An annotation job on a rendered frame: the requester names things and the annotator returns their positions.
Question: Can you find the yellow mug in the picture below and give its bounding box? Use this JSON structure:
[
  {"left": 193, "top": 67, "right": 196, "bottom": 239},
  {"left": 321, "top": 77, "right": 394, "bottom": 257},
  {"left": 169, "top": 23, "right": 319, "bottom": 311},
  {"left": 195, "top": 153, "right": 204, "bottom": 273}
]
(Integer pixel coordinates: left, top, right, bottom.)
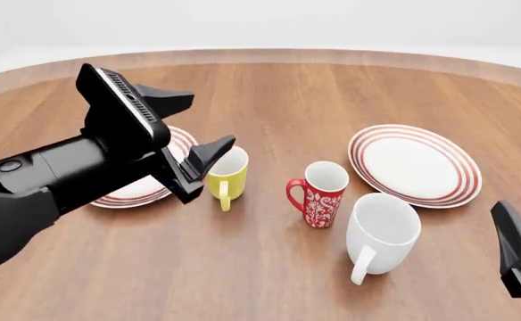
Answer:
[{"left": 203, "top": 145, "right": 250, "bottom": 212}]

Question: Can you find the white plate with red rings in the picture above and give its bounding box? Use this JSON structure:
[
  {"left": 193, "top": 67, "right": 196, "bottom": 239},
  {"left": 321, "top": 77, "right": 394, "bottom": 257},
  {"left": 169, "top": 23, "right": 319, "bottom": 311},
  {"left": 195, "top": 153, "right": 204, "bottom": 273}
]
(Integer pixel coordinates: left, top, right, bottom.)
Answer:
[
  {"left": 347, "top": 123, "right": 484, "bottom": 210},
  {"left": 87, "top": 125, "right": 200, "bottom": 210}
]

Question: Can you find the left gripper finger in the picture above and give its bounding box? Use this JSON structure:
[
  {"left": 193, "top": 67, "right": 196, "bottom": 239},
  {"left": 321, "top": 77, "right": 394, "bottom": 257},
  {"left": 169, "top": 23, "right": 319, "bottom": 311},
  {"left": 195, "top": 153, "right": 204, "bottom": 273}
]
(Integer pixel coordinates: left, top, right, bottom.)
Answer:
[
  {"left": 133, "top": 83, "right": 196, "bottom": 119},
  {"left": 180, "top": 134, "right": 236, "bottom": 182}
]

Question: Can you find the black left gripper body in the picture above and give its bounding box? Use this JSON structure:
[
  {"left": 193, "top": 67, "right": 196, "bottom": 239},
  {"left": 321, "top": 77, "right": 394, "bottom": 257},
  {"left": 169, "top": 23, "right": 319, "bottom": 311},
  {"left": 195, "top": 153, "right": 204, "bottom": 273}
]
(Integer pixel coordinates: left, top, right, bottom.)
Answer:
[{"left": 159, "top": 145, "right": 205, "bottom": 204}]

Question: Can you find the red mug with white pattern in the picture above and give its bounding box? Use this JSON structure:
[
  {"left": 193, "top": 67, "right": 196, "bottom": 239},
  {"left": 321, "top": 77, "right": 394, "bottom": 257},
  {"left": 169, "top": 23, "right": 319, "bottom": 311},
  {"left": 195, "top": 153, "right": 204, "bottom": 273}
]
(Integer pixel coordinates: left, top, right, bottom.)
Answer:
[{"left": 285, "top": 160, "right": 351, "bottom": 230}]

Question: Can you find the flat camera plate on stalk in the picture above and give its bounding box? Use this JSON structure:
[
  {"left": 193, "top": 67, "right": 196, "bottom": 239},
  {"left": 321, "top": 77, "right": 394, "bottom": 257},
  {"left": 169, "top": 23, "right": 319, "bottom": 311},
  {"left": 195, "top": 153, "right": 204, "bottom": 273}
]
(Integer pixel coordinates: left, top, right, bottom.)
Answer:
[{"left": 76, "top": 62, "right": 173, "bottom": 152}]

